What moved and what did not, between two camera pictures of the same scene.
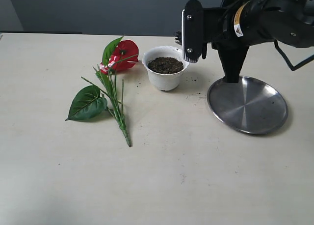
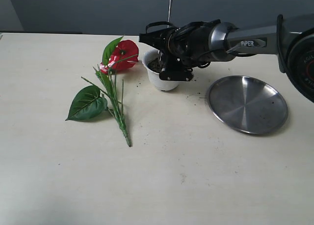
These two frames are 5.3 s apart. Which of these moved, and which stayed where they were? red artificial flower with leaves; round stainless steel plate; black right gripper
Moved: black right gripper
Stayed: round stainless steel plate; red artificial flower with leaves
